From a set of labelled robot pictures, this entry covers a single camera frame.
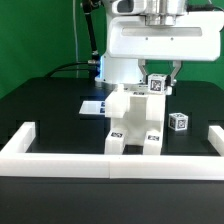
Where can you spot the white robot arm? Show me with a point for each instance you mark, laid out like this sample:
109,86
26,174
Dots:
156,13

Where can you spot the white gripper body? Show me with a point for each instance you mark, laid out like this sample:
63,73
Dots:
194,37

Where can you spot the white tagged cube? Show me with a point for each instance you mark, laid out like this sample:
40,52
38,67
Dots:
156,83
178,121

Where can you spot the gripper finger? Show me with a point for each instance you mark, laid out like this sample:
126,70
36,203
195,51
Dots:
171,79
141,65

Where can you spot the white marker sheet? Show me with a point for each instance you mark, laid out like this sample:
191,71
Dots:
92,108

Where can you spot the white U-shaped fence frame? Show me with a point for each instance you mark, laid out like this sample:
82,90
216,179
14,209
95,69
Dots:
15,160

